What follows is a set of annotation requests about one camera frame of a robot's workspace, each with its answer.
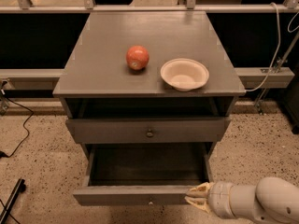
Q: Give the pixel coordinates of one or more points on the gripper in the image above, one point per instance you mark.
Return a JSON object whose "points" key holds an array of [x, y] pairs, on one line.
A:
{"points": [[219, 196]]}

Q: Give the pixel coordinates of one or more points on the grey drawer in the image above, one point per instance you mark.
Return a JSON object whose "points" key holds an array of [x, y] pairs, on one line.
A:
{"points": [[155, 130], [143, 174]]}

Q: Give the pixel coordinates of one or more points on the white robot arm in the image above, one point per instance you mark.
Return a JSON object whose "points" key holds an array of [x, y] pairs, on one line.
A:
{"points": [[272, 201]]}

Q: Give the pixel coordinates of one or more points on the grey top drawer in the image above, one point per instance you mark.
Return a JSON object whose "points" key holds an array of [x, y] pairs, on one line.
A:
{"points": [[155, 130]]}

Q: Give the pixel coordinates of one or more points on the white paper bowl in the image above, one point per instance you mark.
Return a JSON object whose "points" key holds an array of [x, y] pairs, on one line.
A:
{"points": [[184, 74]]}

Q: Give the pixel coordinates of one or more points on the red apple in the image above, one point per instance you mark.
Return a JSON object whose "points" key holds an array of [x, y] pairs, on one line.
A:
{"points": [[137, 57]]}

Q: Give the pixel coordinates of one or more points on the black stand leg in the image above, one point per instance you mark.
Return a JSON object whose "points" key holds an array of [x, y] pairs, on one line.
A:
{"points": [[19, 188]]}

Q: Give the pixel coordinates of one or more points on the metal railing frame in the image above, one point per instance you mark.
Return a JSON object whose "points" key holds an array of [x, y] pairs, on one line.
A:
{"points": [[149, 3]]}

